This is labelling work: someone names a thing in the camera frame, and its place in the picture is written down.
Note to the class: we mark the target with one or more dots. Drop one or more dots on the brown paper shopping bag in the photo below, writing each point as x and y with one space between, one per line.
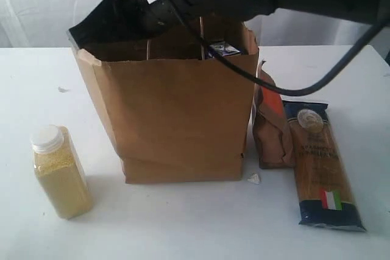
170 115

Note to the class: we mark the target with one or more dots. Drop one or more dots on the millet bottle with white cap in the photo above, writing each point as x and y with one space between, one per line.
59 172

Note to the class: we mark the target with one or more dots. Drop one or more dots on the white paper ball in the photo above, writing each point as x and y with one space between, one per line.
254 178

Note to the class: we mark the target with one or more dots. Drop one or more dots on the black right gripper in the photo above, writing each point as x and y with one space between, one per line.
120 20

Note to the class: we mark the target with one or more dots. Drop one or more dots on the brown pouch with orange label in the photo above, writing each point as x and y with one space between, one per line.
271 131

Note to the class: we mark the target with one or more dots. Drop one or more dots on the blue and white milk carton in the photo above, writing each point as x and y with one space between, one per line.
225 49

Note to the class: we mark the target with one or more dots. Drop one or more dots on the spaghetti packet with Italian flag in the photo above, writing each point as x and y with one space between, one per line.
325 197

